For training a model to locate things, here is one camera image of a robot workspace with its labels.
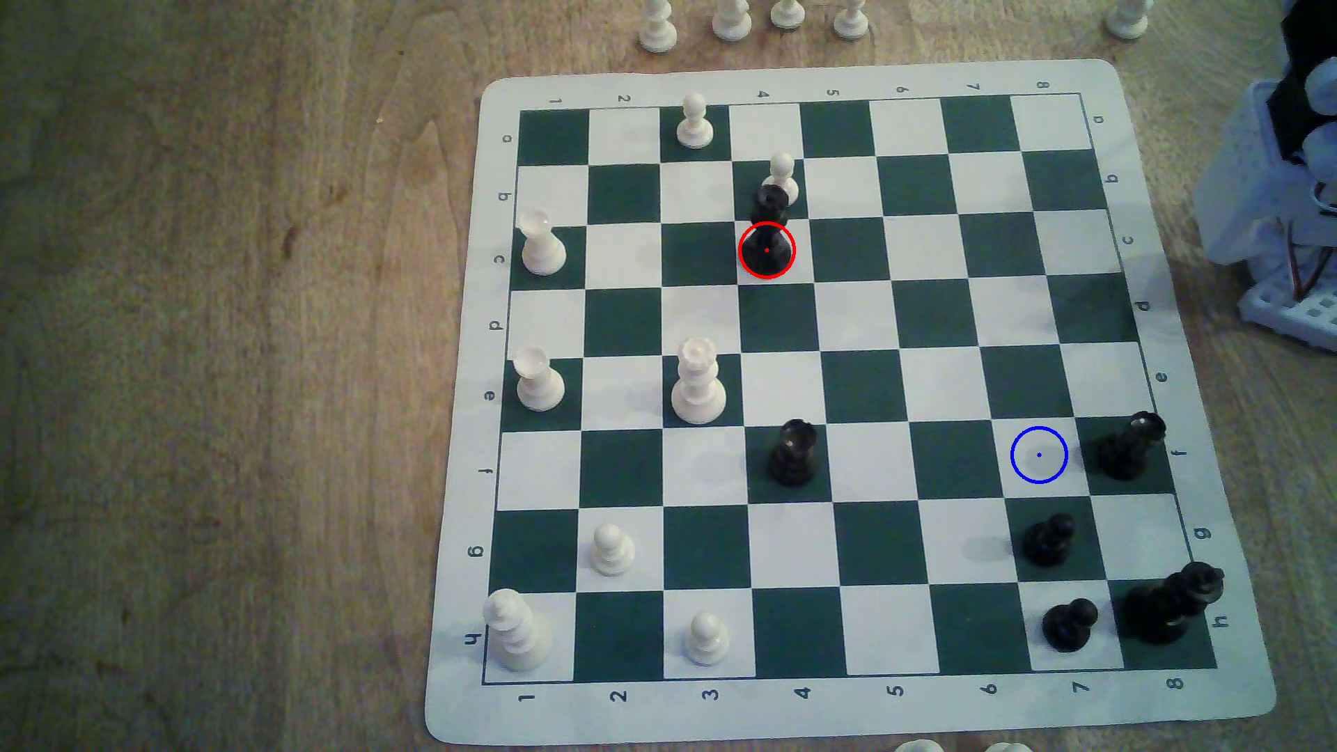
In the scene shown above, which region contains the black rook chess piece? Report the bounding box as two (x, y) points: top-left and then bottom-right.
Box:
(738, 182), (797, 280)

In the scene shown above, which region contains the white lattice robot base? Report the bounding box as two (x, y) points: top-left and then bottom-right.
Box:
(1237, 261), (1337, 352)

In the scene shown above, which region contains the white queen chess piece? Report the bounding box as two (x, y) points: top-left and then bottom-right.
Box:
(671, 336), (728, 426)

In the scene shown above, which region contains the white rook chess piece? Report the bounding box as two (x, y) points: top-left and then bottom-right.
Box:
(518, 207), (568, 278)
(513, 347), (566, 413)

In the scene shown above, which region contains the white king chess piece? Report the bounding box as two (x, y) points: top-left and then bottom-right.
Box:
(483, 588), (554, 673)

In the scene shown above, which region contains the black pawn chess piece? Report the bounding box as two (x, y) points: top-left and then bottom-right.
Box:
(1022, 512), (1077, 570)
(1042, 598), (1099, 654)

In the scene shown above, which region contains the black queen chess piece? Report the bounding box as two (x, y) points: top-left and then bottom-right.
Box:
(1095, 410), (1168, 483)

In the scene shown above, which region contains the black king chess piece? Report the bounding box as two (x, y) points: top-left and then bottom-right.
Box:
(1120, 561), (1226, 645)

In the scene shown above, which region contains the black pawn lower left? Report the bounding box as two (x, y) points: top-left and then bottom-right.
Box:
(767, 418), (821, 488)

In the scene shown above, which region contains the green and white chessboard mat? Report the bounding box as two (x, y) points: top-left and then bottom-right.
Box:
(423, 57), (1278, 748)

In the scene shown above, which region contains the red robot cable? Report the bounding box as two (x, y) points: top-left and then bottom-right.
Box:
(1287, 182), (1337, 304)

